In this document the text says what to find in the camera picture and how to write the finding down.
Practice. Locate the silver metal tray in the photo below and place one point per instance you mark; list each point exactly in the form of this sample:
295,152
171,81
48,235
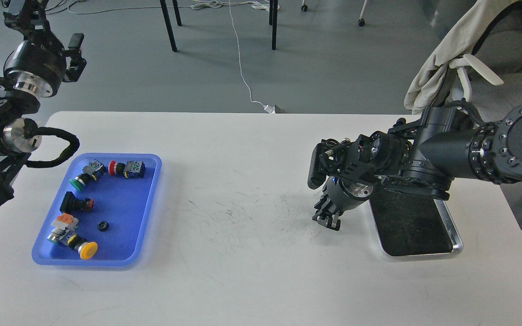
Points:
410,227

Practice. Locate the yellow push button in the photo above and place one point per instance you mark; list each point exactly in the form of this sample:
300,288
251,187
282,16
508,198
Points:
69,238

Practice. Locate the black table leg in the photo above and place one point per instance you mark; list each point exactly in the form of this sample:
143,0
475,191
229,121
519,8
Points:
168,22
273,14

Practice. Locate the blue plastic tray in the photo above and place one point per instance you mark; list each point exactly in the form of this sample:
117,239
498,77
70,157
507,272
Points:
124,203

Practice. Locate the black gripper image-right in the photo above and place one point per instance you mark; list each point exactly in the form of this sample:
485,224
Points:
339,199

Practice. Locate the black table leg left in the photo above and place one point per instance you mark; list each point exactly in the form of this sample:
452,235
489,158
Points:
168,22

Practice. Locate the black red switch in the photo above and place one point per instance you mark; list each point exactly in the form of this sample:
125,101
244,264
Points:
72,204

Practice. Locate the orange grey switch block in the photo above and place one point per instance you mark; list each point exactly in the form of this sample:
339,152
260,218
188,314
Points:
65,222

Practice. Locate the beige jacket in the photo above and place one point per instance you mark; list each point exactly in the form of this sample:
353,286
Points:
462,38

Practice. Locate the white power adapter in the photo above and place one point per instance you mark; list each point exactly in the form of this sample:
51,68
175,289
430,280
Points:
273,109

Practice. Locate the black table leg right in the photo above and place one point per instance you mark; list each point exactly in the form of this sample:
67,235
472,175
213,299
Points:
273,14

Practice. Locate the red emergency stop button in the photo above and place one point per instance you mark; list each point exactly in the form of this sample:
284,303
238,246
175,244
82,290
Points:
132,169

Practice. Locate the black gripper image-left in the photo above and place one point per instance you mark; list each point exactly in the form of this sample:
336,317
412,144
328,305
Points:
32,69

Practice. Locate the green push button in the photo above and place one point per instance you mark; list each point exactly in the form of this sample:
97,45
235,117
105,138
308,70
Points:
94,170

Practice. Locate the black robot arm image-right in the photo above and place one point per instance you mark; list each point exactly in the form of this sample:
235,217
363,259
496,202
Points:
419,158

